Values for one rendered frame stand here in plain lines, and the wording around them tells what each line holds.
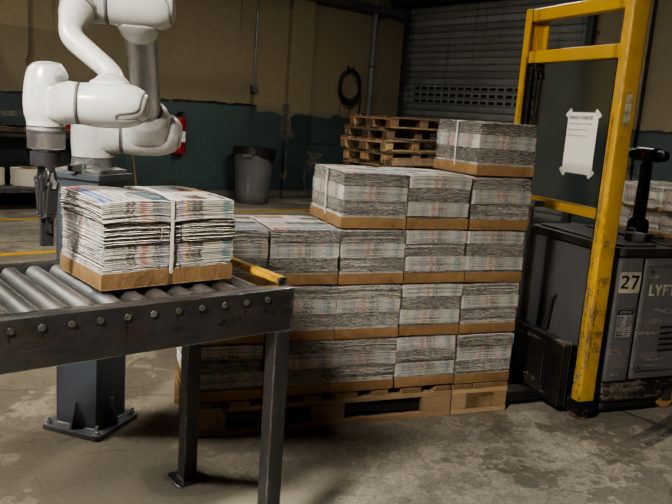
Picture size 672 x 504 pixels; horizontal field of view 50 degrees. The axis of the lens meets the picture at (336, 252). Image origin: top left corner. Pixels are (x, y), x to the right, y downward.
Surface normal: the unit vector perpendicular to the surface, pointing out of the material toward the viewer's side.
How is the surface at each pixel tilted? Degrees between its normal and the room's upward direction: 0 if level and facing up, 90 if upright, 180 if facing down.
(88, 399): 90
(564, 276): 90
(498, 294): 90
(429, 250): 90
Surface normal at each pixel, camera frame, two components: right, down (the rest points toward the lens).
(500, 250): 0.36, 0.19
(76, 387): -0.33, 0.15
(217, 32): 0.62, 0.19
